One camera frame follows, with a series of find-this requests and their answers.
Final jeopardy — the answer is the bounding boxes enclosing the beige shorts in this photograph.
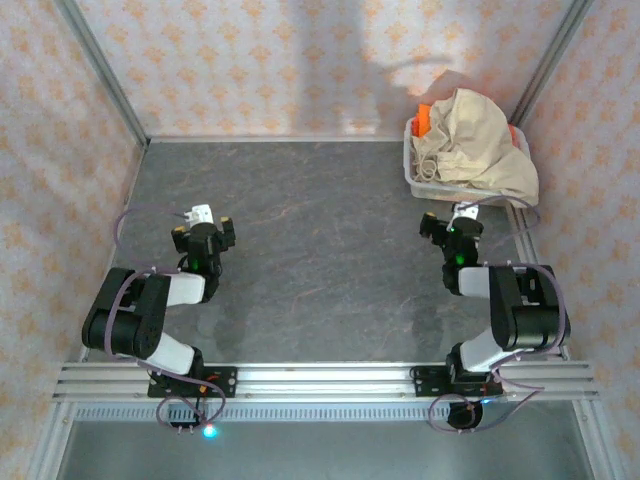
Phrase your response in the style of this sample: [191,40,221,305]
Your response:
[412,88,540,207]

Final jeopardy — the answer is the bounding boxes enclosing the light orange shorts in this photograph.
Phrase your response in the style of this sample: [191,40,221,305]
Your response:
[410,103,432,139]

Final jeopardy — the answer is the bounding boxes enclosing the white perforated plastic basket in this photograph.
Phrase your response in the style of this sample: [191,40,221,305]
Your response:
[403,115,532,202]

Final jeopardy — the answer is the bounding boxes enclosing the black connector block with LED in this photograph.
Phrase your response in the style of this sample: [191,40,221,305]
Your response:
[167,419,221,441]

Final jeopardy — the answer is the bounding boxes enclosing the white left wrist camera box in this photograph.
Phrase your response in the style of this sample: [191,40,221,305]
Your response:
[182,202,214,225]

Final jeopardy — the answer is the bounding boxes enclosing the aluminium frame bar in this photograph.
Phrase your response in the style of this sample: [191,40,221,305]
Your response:
[144,133,409,145]

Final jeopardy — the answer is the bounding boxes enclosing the black round cable hub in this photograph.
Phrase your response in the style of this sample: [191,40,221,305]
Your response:
[446,399,485,432]

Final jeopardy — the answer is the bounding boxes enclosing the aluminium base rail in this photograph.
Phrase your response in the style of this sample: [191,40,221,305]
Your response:
[52,360,601,402]

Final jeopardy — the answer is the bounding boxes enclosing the aluminium frame post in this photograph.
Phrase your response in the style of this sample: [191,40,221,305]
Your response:
[508,0,599,129]
[53,0,151,151]

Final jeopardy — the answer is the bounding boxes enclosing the grey slotted cable duct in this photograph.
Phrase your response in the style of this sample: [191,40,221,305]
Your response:
[69,403,581,425]

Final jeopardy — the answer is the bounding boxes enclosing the aluminium frame leg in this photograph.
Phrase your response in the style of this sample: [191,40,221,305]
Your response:
[27,399,76,480]
[572,399,624,480]

